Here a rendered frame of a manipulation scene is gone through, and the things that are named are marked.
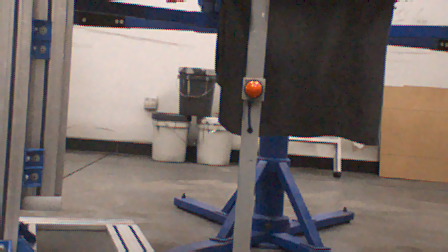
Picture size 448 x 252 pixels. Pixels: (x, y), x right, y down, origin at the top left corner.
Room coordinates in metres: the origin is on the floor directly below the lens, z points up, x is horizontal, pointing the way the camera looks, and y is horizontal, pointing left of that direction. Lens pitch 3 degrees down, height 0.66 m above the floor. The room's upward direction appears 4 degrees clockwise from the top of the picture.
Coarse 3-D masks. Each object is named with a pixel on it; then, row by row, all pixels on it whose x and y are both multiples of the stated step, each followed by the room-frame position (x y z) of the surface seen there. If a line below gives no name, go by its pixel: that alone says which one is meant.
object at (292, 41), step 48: (240, 0) 2.19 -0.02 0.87; (288, 0) 2.18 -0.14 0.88; (336, 0) 2.18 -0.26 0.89; (384, 0) 2.18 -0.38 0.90; (240, 48) 2.19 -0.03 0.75; (288, 48) 2.18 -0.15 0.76; (336, 48) 2.19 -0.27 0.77; (384, 48) 2.18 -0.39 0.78; (240, 96) 2.19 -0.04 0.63; (288, 96) 2.18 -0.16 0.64; (336, 96) 2.20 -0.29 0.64
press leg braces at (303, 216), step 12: (264, 168) 3.44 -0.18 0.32; (288, 168) 3.45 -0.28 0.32; (288, 180) 3.40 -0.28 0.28; (288, 192) 3.38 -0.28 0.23; (228, 204) 3.80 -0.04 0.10; (300, 204) 3.32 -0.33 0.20; (228, 216) 3.28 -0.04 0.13; (300, 216) 3.29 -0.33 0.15; (228, 228) 3.23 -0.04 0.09; (312, 228) 3.25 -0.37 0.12; (228, 240) 3.19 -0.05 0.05; (312, 240) 3.21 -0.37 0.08
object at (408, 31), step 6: (408, 24) 3.24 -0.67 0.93; (390, 30) 3.27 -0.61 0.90; (396, 30) 3.26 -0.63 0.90; (402, 30) 3.25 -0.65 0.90; (408, 30) 3.23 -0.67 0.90; (414, 30) 3.22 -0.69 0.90; (420, 30) 3.21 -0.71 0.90; (426, 30) 3.20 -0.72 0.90; (432, 30) 3.19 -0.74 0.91; (438, 30) 3.18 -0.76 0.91; (444, 30) 3.17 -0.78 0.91; (390, 36) 3.27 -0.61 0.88; (396, 36) 3.26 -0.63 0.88; (402, 36) 3.25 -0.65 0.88; (408, 36) 3.23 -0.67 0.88; (414, 36) 3.22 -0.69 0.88; (420, 36) 3.21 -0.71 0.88; (426, 36) 3.20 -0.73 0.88; (432, 36) 3.19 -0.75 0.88; (438, 36) 3.18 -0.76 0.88; (444, 36) 3.16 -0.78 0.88
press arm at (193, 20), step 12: (84, 0) 3.09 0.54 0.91; (96, 0) 3.12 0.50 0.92; (108, 0) 3.14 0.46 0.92; (96, 12) 3.13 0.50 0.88; (108, 12) 3.14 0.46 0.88; (120, 12) 3.16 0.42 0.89; (132, 12) 3.18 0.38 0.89; (144, 12) 3.21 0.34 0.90; (156, 12) 3.23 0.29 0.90; (168, 12) 3.26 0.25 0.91; (180, 12) 3.28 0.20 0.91; (192, 12) 3.30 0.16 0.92; (204, 12) 3.32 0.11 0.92; (192, 24) 3.32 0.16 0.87; (204, 24) 3.32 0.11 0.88; (216, 24) 3.35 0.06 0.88
